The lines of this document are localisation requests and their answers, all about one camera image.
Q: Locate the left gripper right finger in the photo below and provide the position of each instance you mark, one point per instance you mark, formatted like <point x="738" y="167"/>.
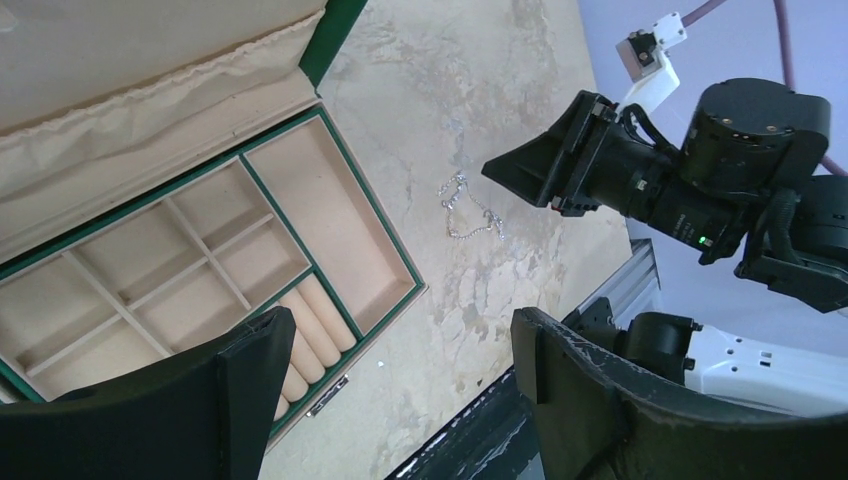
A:
<point x="599" y="416"/>

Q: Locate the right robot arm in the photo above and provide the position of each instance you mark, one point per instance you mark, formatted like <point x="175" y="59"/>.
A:
<point x="742" y="184"/>

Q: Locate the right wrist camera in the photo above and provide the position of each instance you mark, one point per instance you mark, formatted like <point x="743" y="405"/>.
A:
<point x="645" y="56"/>

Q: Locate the green jewelry box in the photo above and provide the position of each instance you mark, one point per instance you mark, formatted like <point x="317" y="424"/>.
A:
<point x="142" y="226"/>

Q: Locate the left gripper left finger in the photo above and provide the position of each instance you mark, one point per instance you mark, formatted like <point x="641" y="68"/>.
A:
<point x="204" y="413"/>

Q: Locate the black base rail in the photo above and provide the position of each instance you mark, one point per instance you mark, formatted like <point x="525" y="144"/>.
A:
<point x="493" y="437"/>

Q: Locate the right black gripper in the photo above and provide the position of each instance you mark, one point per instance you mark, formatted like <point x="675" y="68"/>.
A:
<point x="587" y="158"/>

